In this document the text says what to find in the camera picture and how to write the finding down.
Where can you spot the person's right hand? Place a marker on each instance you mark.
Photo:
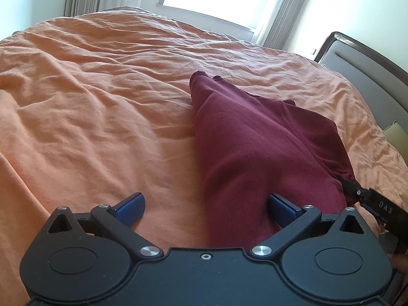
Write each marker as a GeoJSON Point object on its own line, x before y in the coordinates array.
{"type": "Point", "coordinates": [399, 260]}

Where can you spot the orange bed duvet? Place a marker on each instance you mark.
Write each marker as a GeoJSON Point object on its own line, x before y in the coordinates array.
{"type": "Point", "coordinates": [95, 108]}

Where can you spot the dark-framed grey headboard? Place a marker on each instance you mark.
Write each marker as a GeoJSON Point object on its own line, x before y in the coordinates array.
{"type": "Point", "coordinates": [360, 63]}

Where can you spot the pale yellow pillow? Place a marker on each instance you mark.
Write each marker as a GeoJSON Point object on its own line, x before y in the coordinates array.
{"type": "Point", "coordinates": [394, 134]}

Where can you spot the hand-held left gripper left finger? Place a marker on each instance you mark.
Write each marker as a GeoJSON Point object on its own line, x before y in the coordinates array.
{"type": "Point", "coordinates": [130, 208]}

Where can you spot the maroon knit garment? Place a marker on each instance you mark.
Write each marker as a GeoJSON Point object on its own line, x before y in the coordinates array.
{"type": "Point", "coordinates": [251, 153]}

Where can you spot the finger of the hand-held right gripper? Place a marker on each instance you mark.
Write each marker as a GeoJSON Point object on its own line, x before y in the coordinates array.
{"type": "Point", "coordinates": [379, 204]}

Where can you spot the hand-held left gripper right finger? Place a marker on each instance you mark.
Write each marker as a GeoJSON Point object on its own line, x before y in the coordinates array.
{"type": "Point", "coordinates": [280, 208]}

